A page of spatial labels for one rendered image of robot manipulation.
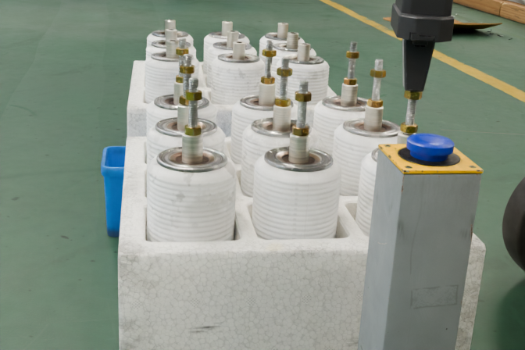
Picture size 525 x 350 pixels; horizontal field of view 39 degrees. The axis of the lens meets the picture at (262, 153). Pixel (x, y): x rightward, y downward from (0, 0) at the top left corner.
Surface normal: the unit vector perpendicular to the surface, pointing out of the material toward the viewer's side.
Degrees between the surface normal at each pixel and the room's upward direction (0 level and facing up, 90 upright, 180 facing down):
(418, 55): 90
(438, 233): 90
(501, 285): 0
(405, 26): 90
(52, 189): 0
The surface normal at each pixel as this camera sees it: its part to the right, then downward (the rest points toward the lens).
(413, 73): -0.09, 0.32
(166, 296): 0.15, 0.32
